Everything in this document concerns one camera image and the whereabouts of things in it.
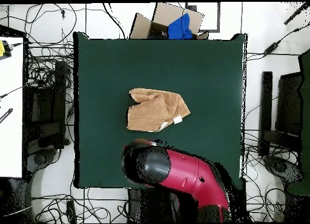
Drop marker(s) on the tan terry towel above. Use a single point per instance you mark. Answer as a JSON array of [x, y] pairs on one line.
[[155, 110]]

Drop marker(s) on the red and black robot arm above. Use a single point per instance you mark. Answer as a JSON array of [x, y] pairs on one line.
[[184, 170]]

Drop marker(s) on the dark green table cloth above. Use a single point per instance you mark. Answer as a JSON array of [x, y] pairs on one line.
[[193, 69]]

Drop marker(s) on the blue cloth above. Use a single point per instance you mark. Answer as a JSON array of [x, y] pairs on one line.
[[180, 27]]

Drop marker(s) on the brown cardboard box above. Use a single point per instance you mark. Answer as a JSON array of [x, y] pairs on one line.
[[164, 15]]

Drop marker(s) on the black computer tower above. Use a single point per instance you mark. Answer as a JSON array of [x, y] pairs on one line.
[[46, 105]]

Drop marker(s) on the black round base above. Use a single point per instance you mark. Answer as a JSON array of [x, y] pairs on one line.
[[281, 167]]

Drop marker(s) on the black power adapter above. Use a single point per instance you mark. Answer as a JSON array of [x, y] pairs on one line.
[[271, 47]]

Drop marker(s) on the white desk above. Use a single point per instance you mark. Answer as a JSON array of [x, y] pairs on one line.
[[11, 112]]

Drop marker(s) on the yellow and black tool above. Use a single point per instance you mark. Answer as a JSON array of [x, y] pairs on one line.
[[2, 48]]

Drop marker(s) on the black upright post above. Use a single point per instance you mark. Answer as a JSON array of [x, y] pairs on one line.
[[266, 107]]

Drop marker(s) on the black square frame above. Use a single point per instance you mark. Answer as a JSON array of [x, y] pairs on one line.
[[218, 18]]

